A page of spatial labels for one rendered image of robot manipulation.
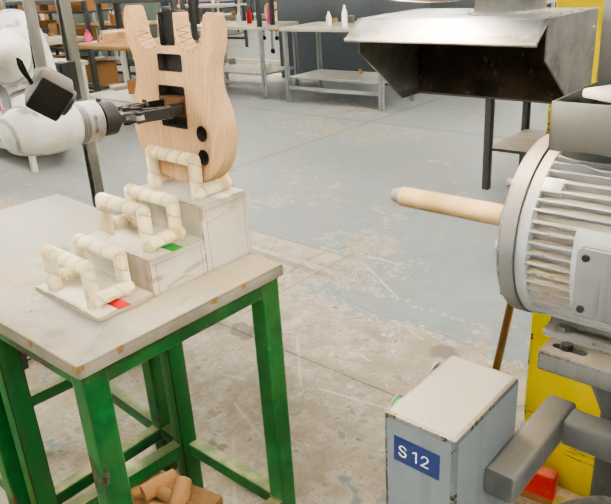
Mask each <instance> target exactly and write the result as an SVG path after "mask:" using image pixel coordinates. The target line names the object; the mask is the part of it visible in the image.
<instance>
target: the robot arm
mask: <svg viewBox="0 0 611 504"><path fill-rule="evenodd" d="M40 31H41V36H42V41H43V46H44V51H45V56H46V61H47V66H48V67H50V68H52V69H53V70H55V71H57V70H56V67H55V63H54V60H53V57H52V54H51V51H50V48H49V45H48V43H47V40H46V38H45V36H44V34H43V32H42V30H41V28H40ZM16 57H17V58H19V59H21V60H22V61H23V63H24V65H25V67H26V69H27V72H28V74H29V75H30V77H31V79H32V77H33V76H34V67H33V60H32V54H31V48H30V41H29V35H28V29H27V23H26V18H25V13H24V12H23V11H22V10H19V9H5V10H1V11H0V84H1V86H3V87H6V89H7V91H8V94H9V96H10V100H11V105H12V109H10V110H8V111H7V112H6V113H5V114H4V115H3V116H2V117H1V118H0V140H1V142H2V144H3V146H4V147H5V148H6V149H7V150H8V151H9V152H10V153H11V154H13V155H16V156H43V155H51V154H56V153H60V152H64V151H67V150H70V149H71V148H73V147H75V146H78V145H84V144H86V143H91V142H95V141H101V140H102V139H103V138H104V137H105V136H110V135H115V134H117V133H118V132H119V131H120V129H121V126H122V124H124V125H131V124H133V123H137V124H142V123H146V122H152V121H158V120H164V119H169V120H172V118H174V116H179V115H185V113H184V102H183V101H182V102H176V103H170V104H166V106H164V99H159V100H154V101H148V102H147V100H146V99H143V100H142V103H140V102H136V103H131V104H126V105H121V106H116V105H115V104H114V103H113V102H111V101H103V102H95V101H93V100H88V101H81V102H74V104H73V106H72V108H71V109H70V111H69V112H68V113H67V114H66V115H65V116H63V115H61V117H60V118H59V120H57V121H53V120H51V119H49V118H47V117H45V116H43V115H41V114H39V113H37V112H36V111H34V110H32V109H30V108H28V107H26V106H25V89H26V87H27V86H28V84H29V82H28V80H27V79H26V78H25V77H24V75H23V74H22V73H21V71H20V70H19V68H18V66H17V62H16Z"/></svg>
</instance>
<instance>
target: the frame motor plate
mask: <svg viewBox="0 0 611 504"><path fill-rule="evenodd" d="M537 368H539V369H541V370H544V371H547V372H550V373H553V374H556V375H559V376H562V377H565V378H568V379H571V380H574V381H577V382H580V383H583V384H586V385H589V386H592V387H595V388H598V389H601V390H604V391H607V392H611V355H610V354H606V353H603V352H600V351H596V350H593V349H589V348H586V347H583V346H579V345H576V344H573V343H572V342H568V341H563V340H559V339H556V338H552V337H551V338H550V339H549V340H548V341H547V342H546V343H545V344H544V346H543V347H542V348H541V349H540V350H539V351H538V361H537Z"/></svg>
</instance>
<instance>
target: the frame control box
mask: <svg viewBox="0 0 611 504"><path fill-rule="evenodd" d="M518 381H519V380H518V378H517V377H516V376H513V375H510V374H507V373H504V372H501V371H498V370H495V369H492V368H490V367H487V366H484V365H481V364H478V363H475V362H472V361H469V360H466V359H464V358H461V357H458V356H450V357H449V358H448V359H447V360H445V361H444V362H443V363H442V364H441V365H440V366H438V367H437V368H436V369H435V370H434V371H432V372H431V373H430V374H429V375H428V376H427V377H425V378H424V379H423V380H422V381H421V382H419V383H418V384H417V385H416V386H415V387H414V388H412V389H411V390H410V391H409V392H408V393H407V394H405V395H404V396H403V397H402V398H401V399H399V400H398V401H397V402H396V403H395V404H394V405H392V406H391V407H390V408H389V409H388V410H387V411H386V412H385V456H386V504H507V503H506V502H504V501H502V500H500V499H498V498H496V497H493V496H491V495H489V494H487V493H486V492H485V491H484V473H485V468H486V467H487V466H488V465H489V463H490V462H491V461H492V460H493V459H494V458H495V457H496V455H497V454H498V453H499V452H500V451H501V450H502V449H503V447H504V446H505V445H506V444H507V443H508V442H509V441H510V439H511V438H512V437H513V436H514V435H515V422H516V409H517V395H518ZM557 504H611V498H610V497H606V496H596V495H593V496H587V497H580V498H576V499H572V500H568V501H564V502H560V503H557Z"/></svg>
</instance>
